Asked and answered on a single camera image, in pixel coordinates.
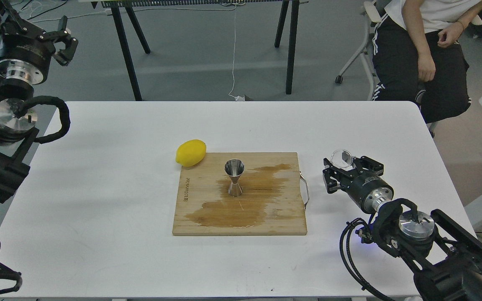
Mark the seated person white shirt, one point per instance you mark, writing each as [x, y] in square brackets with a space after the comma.
[417, 56]

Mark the clear glass cup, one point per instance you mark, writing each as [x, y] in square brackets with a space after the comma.
[343, 159]

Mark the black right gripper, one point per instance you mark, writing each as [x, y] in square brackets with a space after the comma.
[364, 183]

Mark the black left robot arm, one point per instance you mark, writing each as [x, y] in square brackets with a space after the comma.
[18, 118]

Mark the wooden cutting board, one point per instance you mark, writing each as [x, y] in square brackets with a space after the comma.
[270, 204]

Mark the black-legged background table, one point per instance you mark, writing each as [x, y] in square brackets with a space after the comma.
[214, 51]

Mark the steel double jigger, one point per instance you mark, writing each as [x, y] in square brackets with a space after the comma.
[234, 168]

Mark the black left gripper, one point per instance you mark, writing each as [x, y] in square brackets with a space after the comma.
[22, 54]

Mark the white rolling chair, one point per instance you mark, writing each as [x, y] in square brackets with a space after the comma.
[372, 12]

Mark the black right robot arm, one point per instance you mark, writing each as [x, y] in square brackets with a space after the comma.
[446, 260]

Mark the yellow lemon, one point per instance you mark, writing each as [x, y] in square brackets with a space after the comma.
[191, 152]

